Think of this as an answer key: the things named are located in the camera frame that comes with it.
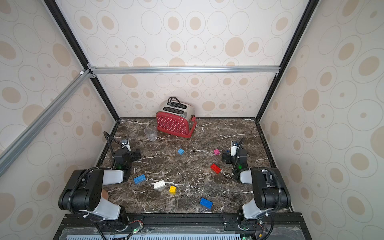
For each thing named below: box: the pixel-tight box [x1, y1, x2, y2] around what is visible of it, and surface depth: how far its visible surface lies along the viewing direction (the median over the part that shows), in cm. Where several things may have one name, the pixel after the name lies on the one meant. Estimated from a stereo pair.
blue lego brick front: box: [200, 197, 214, 209], surface depth 80 cm
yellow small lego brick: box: [169, 185, 177, 195], surface depth 83 cm
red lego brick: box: [210, 163, 222, 174], surface depth 94 cm
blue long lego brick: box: [133, 174, 147, 185], surface depth 89 cm
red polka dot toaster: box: [156, 101, 197, 139], surface depth 103 cm
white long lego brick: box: [153, 179, 166, 190], surface depth 87 cm
